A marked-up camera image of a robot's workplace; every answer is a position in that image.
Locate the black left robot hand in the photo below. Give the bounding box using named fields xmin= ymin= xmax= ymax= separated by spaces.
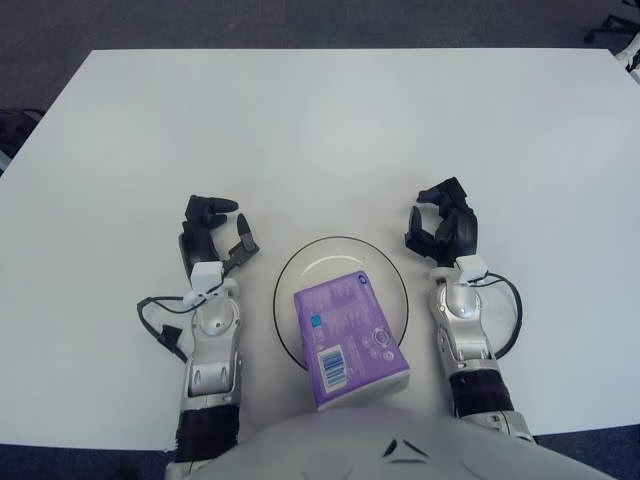
xmin=178 ymin=194 xmax=262 ymax=276

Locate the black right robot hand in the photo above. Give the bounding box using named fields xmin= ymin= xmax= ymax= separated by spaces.
xmin=403 ymin=176 xmax=479 ymax=269

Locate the purple tissue paper pack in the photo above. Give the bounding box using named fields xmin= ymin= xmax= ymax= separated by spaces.
xmin=293 ymin=269 xmax=412 ymax=414

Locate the white plate black rim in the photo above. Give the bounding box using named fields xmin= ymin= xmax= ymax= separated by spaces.
xmin=272 ymin=236 xmax=409 ymax=374

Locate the black bag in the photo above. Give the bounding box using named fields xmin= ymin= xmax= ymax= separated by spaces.
xmin=0 ymin=108 xmax=46 ymax=171

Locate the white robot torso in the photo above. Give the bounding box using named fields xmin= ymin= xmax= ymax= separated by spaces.
xmin=164 ymin=403 xmax=640 ymax=480

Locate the person leg white sock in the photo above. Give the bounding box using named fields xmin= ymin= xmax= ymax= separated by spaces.
xmin=617 ymin=42 xmax=640 ymax=76

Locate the black office chair base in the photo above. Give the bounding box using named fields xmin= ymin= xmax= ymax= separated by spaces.
xmin=584 ymin=14 xmax=640 ymax=44

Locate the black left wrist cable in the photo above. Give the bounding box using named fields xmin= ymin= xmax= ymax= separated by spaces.
xmin=136 ymin=294 xmax=196 ymax=364

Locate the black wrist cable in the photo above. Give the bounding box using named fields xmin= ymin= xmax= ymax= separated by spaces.
xmin=136 ymin=294 xmax=196 ymax=364
xmin=479 ymin=273 xmax=524 ymax=359

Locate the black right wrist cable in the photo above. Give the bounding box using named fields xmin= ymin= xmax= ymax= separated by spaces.
xmin=479 ymin=273 xmax=524 ymax=359

